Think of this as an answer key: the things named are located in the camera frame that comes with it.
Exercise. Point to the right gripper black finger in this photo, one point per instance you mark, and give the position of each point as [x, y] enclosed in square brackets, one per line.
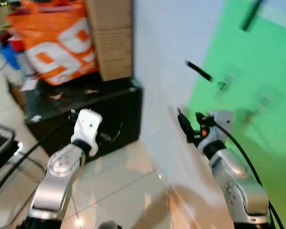
[185, 124]
[199, 118]

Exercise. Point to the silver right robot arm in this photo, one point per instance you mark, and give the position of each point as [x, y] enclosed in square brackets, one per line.
[238, 186]

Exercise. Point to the white paper tag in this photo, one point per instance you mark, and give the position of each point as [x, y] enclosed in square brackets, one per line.
[28, 85]

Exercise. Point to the long black tape strip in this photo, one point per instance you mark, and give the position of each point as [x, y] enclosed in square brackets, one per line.
[199, 70]

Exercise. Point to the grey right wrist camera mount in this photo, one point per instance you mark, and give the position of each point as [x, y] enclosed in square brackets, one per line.
[220, 125]

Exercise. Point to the black cabinet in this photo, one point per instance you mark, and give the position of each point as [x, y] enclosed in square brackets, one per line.
[119, 114]

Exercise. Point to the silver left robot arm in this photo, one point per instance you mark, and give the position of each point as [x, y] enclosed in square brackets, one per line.
[57, 186]

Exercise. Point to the orange and white bag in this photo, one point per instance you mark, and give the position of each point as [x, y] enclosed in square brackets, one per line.
[52, 26]

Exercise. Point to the brown cardboard box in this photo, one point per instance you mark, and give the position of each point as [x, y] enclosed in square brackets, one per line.
[112, 43]

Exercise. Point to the dark key bunch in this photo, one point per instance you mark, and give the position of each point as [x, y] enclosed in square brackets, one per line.
[221, 86]

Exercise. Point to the blue plastic item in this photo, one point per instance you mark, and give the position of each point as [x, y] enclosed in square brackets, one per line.
[9, 56]

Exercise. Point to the silver key bunch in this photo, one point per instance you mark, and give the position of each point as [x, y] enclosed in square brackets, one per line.
[252, 113]

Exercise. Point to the green wall sheet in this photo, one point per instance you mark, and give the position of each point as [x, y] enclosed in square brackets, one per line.
[267, 57]

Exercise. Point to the short black tape strip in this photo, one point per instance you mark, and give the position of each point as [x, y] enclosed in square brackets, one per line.
[251, 16]

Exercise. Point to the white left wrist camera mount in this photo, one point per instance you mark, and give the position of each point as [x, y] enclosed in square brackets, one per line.
[87, 126]

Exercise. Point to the clear adhesive wall hook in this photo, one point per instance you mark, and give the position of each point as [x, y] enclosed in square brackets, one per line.
[267, 98]
[229, 76]

